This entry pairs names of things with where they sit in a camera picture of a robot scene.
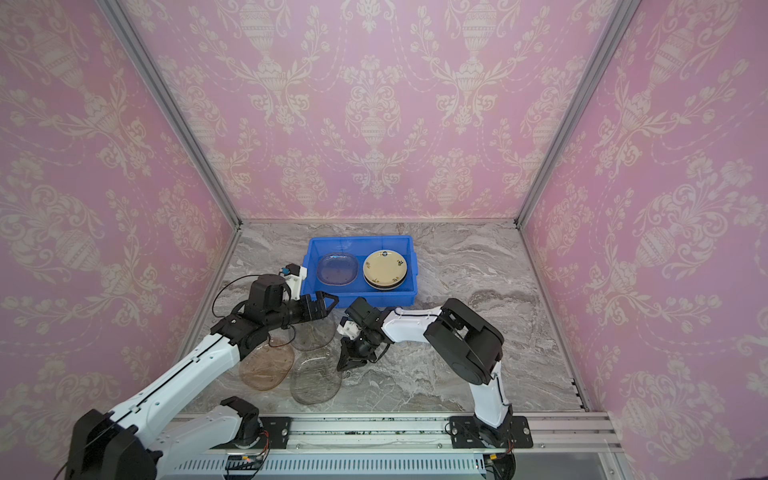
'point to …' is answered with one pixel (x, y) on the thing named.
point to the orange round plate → (386, 288)
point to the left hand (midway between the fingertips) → (329, 303)
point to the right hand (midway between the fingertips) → (340, 370)
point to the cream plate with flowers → (385, 268)
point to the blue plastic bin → (361, 247)
